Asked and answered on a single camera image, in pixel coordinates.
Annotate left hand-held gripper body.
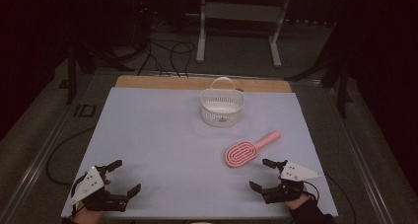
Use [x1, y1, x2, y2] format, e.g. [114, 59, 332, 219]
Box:
[70, 166, 131, 213]

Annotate thin black cable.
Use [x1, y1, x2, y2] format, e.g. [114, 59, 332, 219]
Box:
[324, 173, 358, 224]

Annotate white metal stand frame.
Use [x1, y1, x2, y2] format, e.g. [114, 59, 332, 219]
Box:
[195, 0, 293, 69]

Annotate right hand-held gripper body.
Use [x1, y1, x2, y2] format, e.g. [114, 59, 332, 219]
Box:
[261, 160, 322, 204]

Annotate right hand-held gripper cable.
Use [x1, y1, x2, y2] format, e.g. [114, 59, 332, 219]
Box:
[302, 181, 320, 202]

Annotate white perforated plastic basket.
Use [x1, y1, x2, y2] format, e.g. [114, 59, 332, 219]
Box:
[199, 76, 245, 128]

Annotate person's left hand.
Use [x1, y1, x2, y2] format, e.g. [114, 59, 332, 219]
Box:
[72, 203, 105, 224]

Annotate light grey table mat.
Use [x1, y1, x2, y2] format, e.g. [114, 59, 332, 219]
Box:
[60, 87, 339, 219]

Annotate black cable loop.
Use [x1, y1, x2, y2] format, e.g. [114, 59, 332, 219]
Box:
[45, 126, 97, 187]

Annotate pink hairbrush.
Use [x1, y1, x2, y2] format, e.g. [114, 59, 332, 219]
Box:
[224, 130, 282, 169]

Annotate black tripod stand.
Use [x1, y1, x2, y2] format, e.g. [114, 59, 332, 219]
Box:
[285, 18, 354, 119]
[58, 33, 136, 106]

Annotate hand-held gripper cable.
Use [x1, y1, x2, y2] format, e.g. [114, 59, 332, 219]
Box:
[70, 179, 87, 218]
[302, 181, 320, 202]

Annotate person's right hand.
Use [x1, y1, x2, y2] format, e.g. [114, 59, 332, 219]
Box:
[284, 196, 312, 212]

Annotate black floor cables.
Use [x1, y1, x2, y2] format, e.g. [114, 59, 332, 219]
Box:
[137, 18, 197, 78]

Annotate left hand-held gripper cable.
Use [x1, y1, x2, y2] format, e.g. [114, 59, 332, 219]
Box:
[70, 179, 87, 218]

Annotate black rectangular floor bracket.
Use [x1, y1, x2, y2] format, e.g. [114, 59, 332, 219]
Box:
[73, 104, 98, 118]

